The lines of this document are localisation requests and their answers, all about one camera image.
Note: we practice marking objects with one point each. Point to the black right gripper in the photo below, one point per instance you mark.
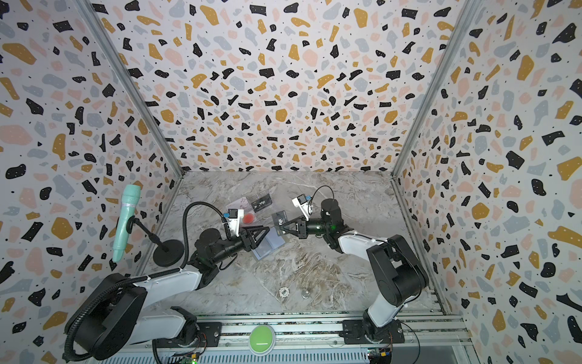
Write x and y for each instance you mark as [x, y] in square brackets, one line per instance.
[293, 232]

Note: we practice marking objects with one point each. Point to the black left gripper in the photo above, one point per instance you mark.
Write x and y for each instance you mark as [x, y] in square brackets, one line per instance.
[252, 237]

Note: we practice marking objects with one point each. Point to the black VIP credit card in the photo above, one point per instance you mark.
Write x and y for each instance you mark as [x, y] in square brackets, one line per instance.
[279, 218]

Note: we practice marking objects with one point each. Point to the red circle credit card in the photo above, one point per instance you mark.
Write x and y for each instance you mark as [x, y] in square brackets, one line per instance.
[249, 218]

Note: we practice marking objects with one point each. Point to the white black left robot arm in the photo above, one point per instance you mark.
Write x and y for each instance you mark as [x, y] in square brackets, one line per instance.
[112, 317]

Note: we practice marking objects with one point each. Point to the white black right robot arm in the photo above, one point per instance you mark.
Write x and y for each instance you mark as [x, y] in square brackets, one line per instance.
[397, 270]

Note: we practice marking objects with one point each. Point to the clear acrylic card box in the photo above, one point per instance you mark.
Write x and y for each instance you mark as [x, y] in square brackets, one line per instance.
[260, 206]

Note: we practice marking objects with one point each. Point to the black microphone stand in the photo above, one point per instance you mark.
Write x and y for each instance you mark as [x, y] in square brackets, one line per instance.
[166, 253]

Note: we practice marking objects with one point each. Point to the green push button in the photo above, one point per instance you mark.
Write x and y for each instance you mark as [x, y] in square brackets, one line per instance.
[262, 340]

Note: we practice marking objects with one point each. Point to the mint green microphone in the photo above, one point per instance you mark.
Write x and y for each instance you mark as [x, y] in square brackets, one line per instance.
[129, 200]

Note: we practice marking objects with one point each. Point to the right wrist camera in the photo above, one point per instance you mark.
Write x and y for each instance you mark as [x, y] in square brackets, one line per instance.
[304, 203]

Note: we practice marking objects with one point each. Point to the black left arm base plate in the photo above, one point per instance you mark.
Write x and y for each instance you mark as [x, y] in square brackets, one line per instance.
[204, 334]

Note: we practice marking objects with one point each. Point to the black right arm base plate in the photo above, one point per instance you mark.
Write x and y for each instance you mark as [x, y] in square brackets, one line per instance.
[363, 332]

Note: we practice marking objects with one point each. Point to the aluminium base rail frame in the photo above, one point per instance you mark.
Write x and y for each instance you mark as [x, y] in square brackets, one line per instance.
[425, 337]

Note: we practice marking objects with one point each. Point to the aluminium left corner post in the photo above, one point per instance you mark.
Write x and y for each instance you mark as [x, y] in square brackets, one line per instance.
[95, 26]

